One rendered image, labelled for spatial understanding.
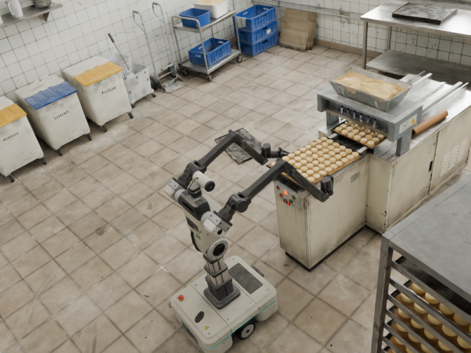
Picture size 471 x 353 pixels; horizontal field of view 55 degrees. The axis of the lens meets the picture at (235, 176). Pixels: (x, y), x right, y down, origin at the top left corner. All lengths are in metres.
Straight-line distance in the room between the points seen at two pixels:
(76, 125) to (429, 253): 4.97
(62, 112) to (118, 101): 0.76
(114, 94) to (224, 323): 3.68
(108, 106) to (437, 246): 5.05
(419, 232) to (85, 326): 2.91
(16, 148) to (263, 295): 3.50
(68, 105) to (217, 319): 3.46
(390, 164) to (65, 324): 2.80
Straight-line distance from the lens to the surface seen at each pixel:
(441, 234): 1.56
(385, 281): 1.68
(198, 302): 3.37
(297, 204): 3.21
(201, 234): 2.75
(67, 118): 5.82
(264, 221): 4.20
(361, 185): 3.66
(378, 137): 3.59
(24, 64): 6.19
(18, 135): 5.65
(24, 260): 4.70
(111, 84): 5.98
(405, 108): 3.45
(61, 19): 6.29
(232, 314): 3.26
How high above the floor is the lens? 2.90
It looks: 37 degrees down
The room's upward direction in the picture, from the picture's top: 10 degrees counter-clockwise
